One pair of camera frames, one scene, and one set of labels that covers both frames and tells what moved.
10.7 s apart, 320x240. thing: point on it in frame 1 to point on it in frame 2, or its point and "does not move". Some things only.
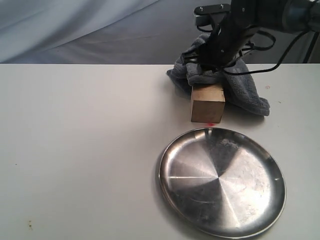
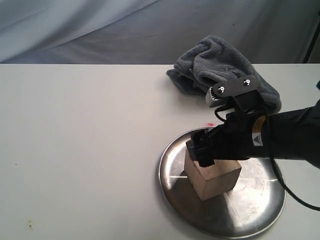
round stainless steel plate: (223, 183) does not move
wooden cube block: (207, 103) to (213, 180)
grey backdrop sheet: (116, 32) does not move
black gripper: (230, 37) to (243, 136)
